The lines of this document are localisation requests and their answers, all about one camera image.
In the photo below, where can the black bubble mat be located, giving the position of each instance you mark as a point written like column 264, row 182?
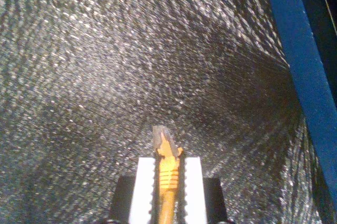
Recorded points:
column 105, row 76

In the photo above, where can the blue rack base board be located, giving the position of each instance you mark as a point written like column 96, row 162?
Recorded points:
column 302, row 76

